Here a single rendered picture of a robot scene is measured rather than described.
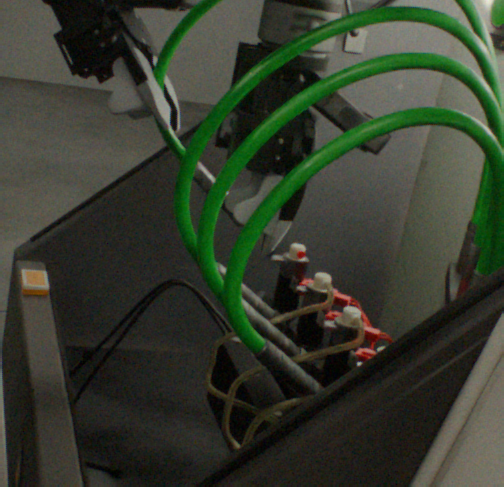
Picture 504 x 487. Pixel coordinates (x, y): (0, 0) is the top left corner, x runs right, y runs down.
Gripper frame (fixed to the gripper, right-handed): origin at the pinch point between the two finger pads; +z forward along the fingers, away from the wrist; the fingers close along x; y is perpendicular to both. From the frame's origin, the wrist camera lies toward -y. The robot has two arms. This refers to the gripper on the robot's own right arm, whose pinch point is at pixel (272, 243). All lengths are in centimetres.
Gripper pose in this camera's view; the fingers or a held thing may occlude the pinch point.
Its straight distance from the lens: 99.8
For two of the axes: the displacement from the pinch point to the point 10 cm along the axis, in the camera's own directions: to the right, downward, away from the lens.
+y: -9.4, -1.0, -3.2
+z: -2.0, 9.3, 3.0
